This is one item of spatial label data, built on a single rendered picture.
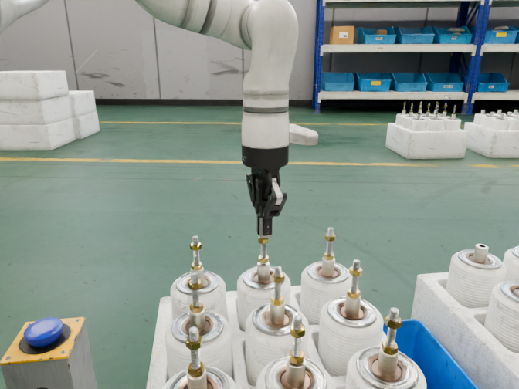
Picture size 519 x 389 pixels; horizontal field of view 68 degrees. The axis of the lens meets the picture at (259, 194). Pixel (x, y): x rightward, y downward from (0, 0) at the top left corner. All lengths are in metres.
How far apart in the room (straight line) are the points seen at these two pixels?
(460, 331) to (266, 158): 0.48
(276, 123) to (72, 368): 0.40
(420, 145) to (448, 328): 1.99
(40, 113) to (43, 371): 2.74
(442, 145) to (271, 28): 2.34
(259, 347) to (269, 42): 0.42
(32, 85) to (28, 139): 0.39
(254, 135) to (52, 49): 5.96
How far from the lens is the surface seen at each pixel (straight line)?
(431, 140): 2.77
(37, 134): 3.21
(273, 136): 0.58
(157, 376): 0.64
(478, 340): 0.79
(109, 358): 0.98
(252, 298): 0.68
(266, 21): 0.55
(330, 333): 0.62
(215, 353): 0.58
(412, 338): 0.90
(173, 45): 5.79
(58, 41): 6.41
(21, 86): 3.19
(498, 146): 3.01
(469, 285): 0.85
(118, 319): 1.08
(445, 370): 0.84
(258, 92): 0.57
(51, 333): 0.52
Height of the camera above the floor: 0.62
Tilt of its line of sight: 19 degrees down
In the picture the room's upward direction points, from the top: straight up
